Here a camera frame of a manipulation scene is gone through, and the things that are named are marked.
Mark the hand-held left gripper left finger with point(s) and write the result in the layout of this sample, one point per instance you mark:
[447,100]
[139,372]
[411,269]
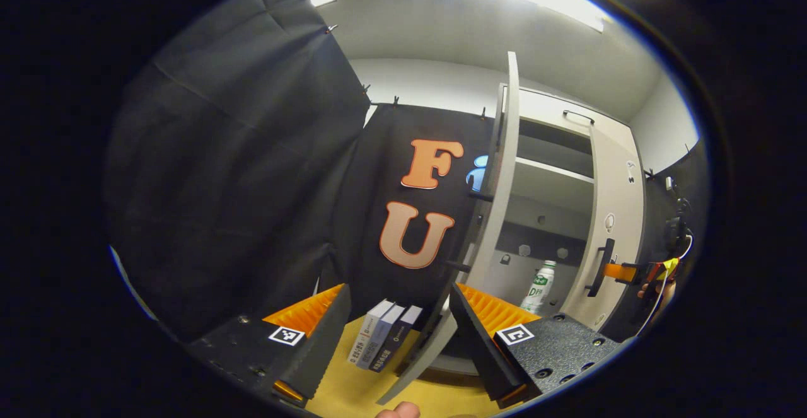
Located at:
[325,342]

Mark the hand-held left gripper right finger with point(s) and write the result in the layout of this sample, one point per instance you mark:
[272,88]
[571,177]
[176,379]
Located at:
[479,348]

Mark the white bottle with green label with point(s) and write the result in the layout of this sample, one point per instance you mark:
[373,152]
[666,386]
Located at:
[539,292]

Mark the blue grey box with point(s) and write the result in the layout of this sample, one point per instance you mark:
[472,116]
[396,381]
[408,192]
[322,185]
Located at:
[383,342]

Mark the white cabinet drawer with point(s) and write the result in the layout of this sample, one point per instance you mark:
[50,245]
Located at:
[548,106]

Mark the black backdrop cloth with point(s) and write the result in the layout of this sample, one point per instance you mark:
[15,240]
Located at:
[239,153]

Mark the white cabinet door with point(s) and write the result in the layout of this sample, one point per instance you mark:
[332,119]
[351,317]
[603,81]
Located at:
[501,185]
[621,216]

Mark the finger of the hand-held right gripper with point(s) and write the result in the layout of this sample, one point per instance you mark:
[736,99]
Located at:
[621,272]

